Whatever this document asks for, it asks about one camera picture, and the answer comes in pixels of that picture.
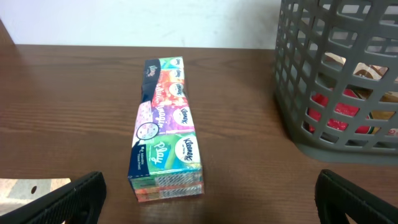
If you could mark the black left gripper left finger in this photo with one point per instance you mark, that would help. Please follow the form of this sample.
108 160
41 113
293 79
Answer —
79 202

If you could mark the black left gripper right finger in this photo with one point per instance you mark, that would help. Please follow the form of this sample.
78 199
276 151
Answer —
338 199

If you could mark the beige brown Pantree bag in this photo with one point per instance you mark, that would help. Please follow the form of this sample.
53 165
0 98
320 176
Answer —
372 72

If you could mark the beige paper pouch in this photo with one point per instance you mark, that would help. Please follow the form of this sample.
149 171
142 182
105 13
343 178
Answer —
16 193

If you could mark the colourful Kleenex tissue multipack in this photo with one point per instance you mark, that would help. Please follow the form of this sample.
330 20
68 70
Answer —
165 157

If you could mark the grey plastic slotted basket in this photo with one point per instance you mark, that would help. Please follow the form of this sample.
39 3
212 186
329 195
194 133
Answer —
324 118

